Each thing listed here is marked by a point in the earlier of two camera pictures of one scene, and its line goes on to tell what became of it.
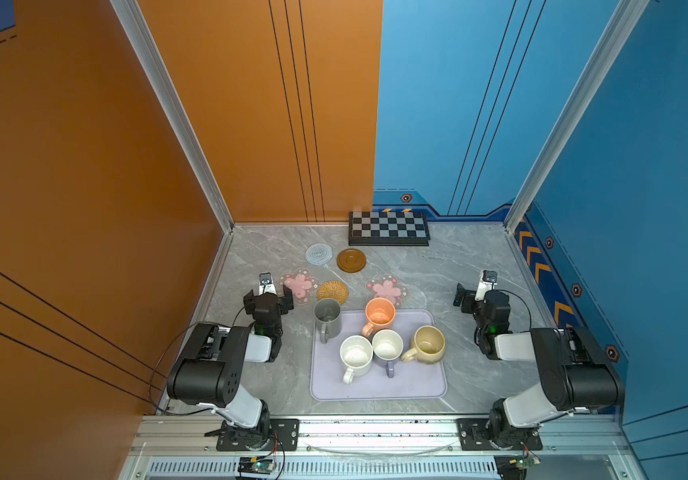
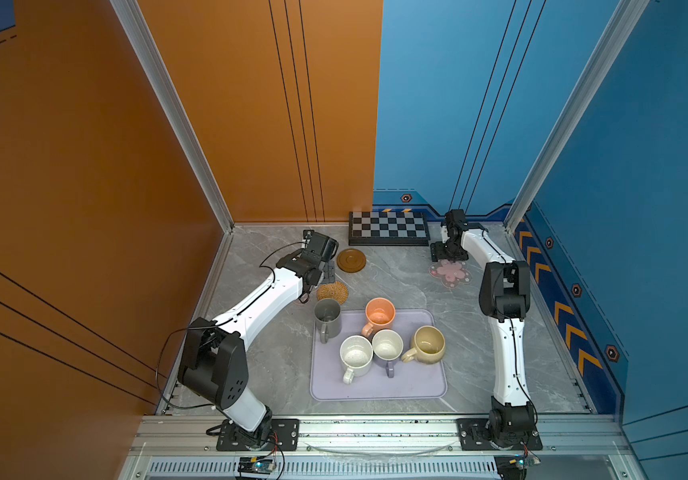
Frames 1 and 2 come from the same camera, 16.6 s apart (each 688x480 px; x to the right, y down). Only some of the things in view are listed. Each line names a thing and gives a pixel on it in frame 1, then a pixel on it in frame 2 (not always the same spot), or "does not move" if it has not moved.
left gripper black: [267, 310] to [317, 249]
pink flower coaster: [386, 286] to [451, 274]
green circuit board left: [256, 465] does not move
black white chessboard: [388, 228] does not move
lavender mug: [387, 347] does not move
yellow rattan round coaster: [333, 290] does not move
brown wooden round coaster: [351, 260] does not move
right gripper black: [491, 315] to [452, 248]
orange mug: [379, 314] does not move
